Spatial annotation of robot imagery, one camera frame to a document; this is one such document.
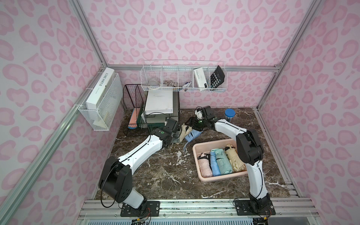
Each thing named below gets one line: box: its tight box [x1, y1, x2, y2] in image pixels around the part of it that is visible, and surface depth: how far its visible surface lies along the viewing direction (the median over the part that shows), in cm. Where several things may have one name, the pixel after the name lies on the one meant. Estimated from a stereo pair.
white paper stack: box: [144, 90, 174, 115], surface depth 94 cm
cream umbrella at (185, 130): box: [175, 122, 193, 145], surface depth 100 cm
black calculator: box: [210, 65, 225, 89], surface depth 93 cm
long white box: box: [85, 67, 116, 110], surface depth 71 cm
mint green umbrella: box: [210, 147, 234, 175], surface depth 80 cm
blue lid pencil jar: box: [224, 108, 236, 123], surface depth 92 cm
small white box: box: [193, 67, 209, 89], surface depth 94 cm
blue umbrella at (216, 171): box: [210, 151, 221, 177], surface depth 83 cm
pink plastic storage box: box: [192, 138, 248, 182], surface depth 83 cm
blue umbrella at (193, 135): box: [183, 129, 204, 152], surface depth 101 cm
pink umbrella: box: [197, 152, 214, 179], surface depth 84 cm
